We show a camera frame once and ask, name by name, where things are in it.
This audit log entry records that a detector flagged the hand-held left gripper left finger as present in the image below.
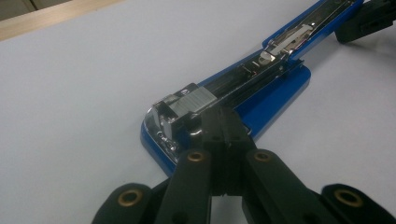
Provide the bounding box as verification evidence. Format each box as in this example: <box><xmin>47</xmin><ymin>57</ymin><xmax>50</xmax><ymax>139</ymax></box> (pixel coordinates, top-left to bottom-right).
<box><xmin>200</xmin><ymin>105</ymin><xmax>226</xmax><ymax>197</ymax></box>

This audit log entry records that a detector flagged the blue stapler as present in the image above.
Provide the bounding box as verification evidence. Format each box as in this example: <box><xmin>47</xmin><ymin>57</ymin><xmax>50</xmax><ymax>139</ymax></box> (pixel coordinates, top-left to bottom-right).
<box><xmin>139</xmin><ymin>0</ymin><xmax>365</xmax><ymax>177</ymax></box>

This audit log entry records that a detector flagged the wooden table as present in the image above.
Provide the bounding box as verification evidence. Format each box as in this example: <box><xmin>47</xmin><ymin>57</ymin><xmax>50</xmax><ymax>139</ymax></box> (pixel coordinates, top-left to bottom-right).
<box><xmin>0</xmin><ymin>0</ymin><xmax>126</xmax><ymax>42</ymax></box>

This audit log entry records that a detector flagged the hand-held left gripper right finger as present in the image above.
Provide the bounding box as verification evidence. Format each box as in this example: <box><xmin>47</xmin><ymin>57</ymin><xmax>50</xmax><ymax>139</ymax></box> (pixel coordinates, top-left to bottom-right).
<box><xmin>223</xmin><ymin>106</ymin><xmax>258</xmax><ymax>197</ymax></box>

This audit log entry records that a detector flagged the silver staple strip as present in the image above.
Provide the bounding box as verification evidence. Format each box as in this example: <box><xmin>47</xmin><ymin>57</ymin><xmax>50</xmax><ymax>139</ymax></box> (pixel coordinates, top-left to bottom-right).
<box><xmin>168</xmin><ymin>86</ymin><xmax>219</xmax><ymax>115</ymax></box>

